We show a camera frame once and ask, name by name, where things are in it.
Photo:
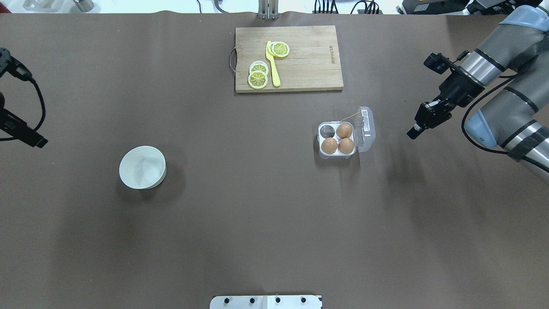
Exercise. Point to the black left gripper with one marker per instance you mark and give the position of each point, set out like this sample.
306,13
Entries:
17,128

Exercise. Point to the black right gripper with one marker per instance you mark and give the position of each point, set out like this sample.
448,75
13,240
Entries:
459,89

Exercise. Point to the clear plastic egg box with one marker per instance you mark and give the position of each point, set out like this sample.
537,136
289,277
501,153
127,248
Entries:
364,133

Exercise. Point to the brown egg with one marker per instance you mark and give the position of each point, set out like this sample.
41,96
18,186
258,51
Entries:
329,146
346,146
344,130

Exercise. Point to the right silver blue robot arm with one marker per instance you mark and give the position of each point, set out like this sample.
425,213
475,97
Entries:
503,83

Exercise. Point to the wooden cutting board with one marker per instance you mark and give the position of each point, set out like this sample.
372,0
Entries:
314,62

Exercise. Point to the white bowl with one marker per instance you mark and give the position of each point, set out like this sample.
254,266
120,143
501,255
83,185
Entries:
142,168

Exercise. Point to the metal cylinder cup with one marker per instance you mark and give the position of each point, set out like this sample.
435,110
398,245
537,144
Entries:
84,5

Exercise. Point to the yellow plastic knife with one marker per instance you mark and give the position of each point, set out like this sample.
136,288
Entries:
269,56

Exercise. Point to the aluminium frame post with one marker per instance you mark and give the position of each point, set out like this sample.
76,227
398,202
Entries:
268,9

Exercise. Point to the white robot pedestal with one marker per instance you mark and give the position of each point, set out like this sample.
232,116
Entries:
267,302

